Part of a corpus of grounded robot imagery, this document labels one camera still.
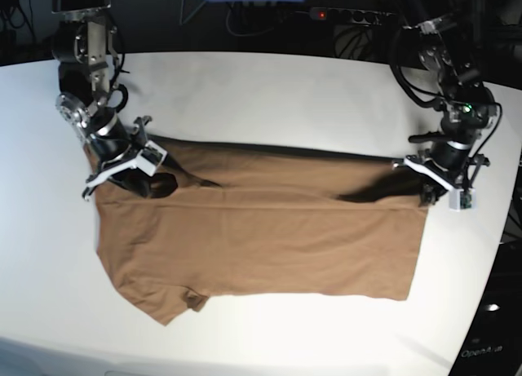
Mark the black power strip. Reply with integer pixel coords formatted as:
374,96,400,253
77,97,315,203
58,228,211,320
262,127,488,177
307,7,398,26

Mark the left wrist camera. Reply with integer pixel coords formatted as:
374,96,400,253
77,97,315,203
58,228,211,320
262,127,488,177
448,188,476,211

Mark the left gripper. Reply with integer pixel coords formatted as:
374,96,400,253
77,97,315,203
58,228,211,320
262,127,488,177
392,131,489,207

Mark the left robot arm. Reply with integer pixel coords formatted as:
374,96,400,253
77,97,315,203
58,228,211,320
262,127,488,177
389,0,503,211

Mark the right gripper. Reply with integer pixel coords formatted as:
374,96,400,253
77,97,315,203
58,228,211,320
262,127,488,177
82,116,162,201

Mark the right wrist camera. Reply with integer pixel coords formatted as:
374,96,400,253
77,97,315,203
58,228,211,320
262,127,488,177
136,140,167,177

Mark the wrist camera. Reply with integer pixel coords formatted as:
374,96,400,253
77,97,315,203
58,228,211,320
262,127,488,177
136,140,167,177
448,188,476,211

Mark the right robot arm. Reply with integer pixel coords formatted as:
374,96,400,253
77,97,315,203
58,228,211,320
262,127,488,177
52,0,177,200

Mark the brown T-shirt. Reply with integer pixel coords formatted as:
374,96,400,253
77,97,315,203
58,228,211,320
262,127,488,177
95,138,427,325

